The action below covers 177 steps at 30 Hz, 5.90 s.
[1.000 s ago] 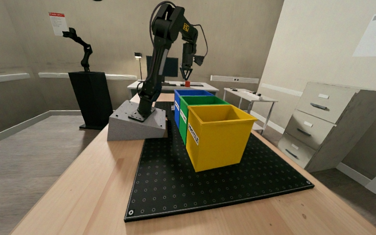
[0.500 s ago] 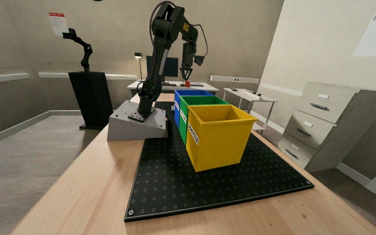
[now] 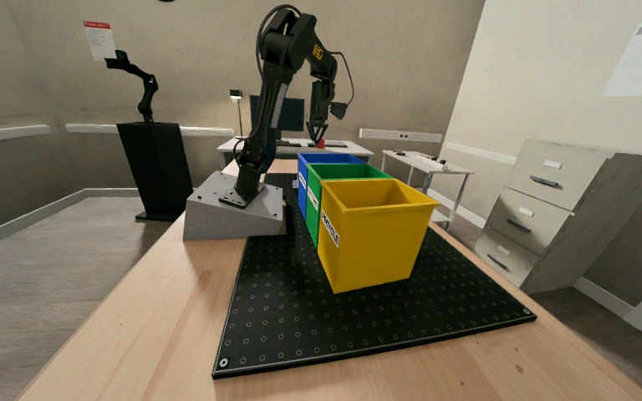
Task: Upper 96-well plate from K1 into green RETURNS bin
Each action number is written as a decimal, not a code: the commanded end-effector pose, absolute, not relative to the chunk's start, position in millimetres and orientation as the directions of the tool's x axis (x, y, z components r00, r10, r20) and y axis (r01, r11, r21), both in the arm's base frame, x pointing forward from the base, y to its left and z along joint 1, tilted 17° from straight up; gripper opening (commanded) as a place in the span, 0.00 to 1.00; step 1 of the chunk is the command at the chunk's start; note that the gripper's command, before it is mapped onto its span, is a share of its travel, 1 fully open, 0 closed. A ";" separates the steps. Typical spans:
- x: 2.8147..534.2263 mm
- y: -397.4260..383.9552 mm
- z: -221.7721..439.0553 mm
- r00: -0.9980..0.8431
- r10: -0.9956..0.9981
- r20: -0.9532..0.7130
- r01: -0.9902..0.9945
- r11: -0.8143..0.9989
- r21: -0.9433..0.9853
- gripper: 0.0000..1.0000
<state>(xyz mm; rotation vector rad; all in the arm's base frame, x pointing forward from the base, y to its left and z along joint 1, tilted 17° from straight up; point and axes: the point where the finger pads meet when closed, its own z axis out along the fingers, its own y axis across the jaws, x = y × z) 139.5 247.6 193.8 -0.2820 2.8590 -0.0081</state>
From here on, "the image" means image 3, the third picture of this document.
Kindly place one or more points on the yellow open-top bin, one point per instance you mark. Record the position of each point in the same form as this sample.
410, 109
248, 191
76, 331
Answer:
370, 231

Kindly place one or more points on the blue open-top bin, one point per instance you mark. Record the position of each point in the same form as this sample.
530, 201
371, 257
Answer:
317, 158

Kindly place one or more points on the green bin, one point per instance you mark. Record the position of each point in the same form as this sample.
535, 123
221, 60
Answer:
319, 172

